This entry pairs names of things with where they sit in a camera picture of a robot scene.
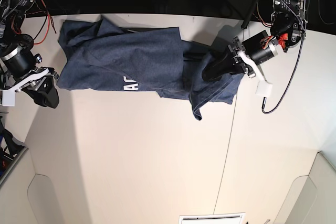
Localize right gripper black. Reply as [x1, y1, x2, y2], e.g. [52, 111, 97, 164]
[1, 42, 59, 109]

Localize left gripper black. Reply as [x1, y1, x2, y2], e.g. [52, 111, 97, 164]
[202, 30, 278, 82]

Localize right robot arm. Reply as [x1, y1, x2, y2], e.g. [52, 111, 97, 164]
[1, 0, 59, 109]

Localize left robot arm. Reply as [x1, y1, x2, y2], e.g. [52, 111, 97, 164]
[202, 0, 307, 82]

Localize braided camera cable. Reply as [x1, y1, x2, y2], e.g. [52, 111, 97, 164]
[261, 0, 308, 115]

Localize blue grey t-shirt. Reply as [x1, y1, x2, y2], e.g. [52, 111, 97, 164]
[57, 18, 243, 120]

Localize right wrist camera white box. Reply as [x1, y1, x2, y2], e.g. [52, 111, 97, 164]
[1, 89, 15, 107]

